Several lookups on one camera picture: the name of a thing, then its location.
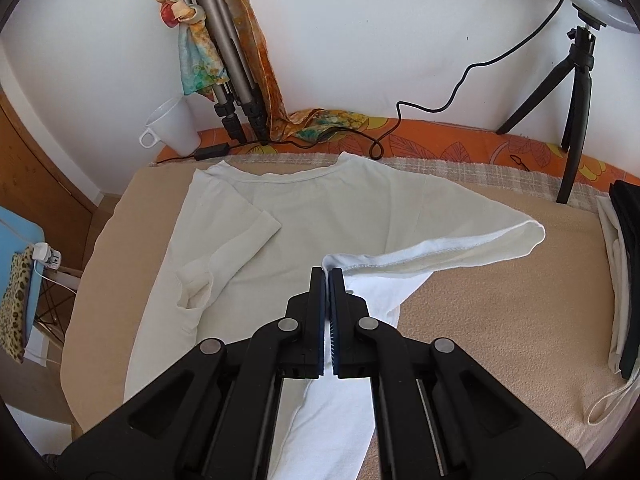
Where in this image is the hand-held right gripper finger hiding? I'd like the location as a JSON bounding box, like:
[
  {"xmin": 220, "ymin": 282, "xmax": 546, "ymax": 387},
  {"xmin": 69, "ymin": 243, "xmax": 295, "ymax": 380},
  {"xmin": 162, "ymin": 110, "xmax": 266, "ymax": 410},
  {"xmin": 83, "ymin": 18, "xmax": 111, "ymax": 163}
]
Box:
[
  {"xmin": 56, "ymin": 266, "xmax": 330, "ymax": 480},
  {"xmin": 327, "ymin": 268, "xmax": 586, "ymax": 480}
]

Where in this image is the white t-shirt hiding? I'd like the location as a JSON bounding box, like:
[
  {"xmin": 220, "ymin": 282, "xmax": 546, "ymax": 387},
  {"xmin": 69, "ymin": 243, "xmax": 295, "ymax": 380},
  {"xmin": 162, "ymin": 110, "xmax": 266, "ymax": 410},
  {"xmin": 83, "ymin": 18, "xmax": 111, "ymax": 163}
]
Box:
[{"xmin": 122, "ymin": 152, "xmax": 546, "ymax": 480}]

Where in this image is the checked woven cloth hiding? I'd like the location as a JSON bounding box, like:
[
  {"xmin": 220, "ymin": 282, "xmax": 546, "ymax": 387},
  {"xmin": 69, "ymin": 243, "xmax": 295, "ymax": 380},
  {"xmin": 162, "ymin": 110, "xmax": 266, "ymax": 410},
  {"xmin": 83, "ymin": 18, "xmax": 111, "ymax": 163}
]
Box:
[{"xmin": 320, "ymin": 152, "xmax": 608, "ymax": 206}]

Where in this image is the orange floral bed sheet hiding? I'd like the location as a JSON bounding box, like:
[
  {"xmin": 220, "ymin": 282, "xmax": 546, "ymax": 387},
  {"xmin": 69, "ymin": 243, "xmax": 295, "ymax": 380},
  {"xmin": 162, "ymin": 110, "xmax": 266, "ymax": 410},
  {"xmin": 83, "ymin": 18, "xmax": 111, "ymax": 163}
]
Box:
[{"xmin": 155, "ymin": 117, "xmax": 640, "ymax": 191}]

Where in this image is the white cup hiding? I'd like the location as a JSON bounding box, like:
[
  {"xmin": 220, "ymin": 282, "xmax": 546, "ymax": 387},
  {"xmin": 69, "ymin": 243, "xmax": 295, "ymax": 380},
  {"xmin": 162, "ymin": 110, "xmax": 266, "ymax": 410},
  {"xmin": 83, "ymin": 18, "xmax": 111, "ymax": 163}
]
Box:
[{"xmin": 139, "ymin": 96, "xmax": 202, "ymax": 157}]

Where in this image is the white charger plug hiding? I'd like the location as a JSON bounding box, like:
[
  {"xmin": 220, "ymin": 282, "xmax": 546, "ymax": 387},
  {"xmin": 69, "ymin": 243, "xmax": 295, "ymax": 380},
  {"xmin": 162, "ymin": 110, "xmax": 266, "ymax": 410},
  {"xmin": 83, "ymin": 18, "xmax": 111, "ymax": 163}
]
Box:
[{"xmin": 31, "ymin": 242, "xmax": 65, "ymax": 268}]

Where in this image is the white folded cloth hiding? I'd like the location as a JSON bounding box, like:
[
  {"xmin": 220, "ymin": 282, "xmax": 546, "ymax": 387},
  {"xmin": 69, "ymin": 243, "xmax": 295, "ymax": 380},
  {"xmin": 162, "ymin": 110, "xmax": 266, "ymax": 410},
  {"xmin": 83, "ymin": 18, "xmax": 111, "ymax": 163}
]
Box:
[{"xmin": 585, "ymin": 195, "xmax": 640, "ymax": 426}]

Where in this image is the colourful knotted scarf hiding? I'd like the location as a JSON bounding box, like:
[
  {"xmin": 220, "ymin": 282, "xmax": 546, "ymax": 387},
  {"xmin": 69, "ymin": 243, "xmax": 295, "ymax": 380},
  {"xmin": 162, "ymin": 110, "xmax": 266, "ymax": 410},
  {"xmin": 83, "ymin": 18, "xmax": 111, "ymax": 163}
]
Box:
[{"xmin": 147, "ymin": 0, "xmax": 231, "ymax": 98}]

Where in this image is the leopard print cloth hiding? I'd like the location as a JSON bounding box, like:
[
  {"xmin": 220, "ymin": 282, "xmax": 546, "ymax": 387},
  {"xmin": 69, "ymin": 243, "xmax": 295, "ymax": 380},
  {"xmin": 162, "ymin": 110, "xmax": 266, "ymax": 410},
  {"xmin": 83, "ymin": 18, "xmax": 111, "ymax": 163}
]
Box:
[{"xmin": 0, "ymin": 250, "xmax": 38, "ymax": 363}]

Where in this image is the grey tripod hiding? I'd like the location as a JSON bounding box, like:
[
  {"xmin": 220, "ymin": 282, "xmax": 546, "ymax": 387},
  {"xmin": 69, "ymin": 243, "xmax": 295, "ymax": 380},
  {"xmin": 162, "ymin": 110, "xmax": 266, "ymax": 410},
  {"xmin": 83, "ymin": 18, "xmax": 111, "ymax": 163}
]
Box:
[{"xmin": 180, "ymin": 0, "xmax": 271, "ymax": 143}]

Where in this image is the orange patterned cloth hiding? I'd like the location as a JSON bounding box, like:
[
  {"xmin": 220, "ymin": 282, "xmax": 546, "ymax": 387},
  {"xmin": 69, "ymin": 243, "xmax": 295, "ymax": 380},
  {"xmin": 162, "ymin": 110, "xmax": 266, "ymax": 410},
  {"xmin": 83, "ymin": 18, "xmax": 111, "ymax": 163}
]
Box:
[{"xmin": 220, "ymin": 0, "xmax": 371, "ymax": 143}]

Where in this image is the blue chair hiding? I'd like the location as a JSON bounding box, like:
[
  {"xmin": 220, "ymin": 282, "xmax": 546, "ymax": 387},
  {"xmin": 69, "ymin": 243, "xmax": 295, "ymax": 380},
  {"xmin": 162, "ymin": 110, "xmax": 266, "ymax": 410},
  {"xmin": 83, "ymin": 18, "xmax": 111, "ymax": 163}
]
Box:
[{"xmin": 0, "ymin": 205, "xmax": 83, "ymax": 361}]

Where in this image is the wooden door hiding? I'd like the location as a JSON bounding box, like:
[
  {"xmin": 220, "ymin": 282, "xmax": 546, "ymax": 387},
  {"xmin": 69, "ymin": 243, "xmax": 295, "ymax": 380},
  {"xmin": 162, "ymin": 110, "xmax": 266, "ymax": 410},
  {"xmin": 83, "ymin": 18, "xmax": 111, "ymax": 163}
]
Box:
[{"xmin": 0, "ymin": 87, "xmax": 101, "ymax": 271}]

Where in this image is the small black tripod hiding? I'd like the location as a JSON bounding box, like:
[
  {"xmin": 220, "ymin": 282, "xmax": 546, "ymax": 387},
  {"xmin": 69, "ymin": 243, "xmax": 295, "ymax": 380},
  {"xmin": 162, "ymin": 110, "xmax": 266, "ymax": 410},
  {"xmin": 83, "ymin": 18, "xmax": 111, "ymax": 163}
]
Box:
[{"xmin": 496, "ymin": 7, "xmax": 601, "ymax": 206}]

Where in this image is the white charger cable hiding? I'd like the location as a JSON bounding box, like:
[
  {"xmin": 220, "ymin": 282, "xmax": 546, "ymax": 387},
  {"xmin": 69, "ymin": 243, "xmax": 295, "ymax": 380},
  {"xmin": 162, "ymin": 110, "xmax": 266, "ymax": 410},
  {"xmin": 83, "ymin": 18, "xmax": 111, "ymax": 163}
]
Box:
[{"xmin": 10, "ymin": 225, "xmax": 81, "ymax": 292}]

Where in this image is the black power cable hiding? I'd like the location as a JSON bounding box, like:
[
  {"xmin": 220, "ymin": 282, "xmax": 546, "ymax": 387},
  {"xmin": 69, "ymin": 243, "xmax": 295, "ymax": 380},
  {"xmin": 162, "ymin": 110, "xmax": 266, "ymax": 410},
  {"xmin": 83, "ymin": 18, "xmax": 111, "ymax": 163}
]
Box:
[{"xmin": 160, "ymin": 0, "xmax": 568, "ymax": 166}]

